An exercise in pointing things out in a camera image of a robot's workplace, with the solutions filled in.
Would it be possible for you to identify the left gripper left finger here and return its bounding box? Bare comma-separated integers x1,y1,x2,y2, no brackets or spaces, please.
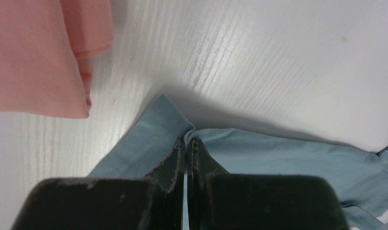
12,138,185,230

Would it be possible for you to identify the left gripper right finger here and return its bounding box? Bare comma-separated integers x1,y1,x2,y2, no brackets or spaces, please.
187,139,349,230

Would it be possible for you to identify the blue grey t shirt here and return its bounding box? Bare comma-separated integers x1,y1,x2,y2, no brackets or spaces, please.
90,95,388,230

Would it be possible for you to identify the folded pink t shirt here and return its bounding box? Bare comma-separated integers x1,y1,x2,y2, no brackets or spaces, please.
0,0,114,118

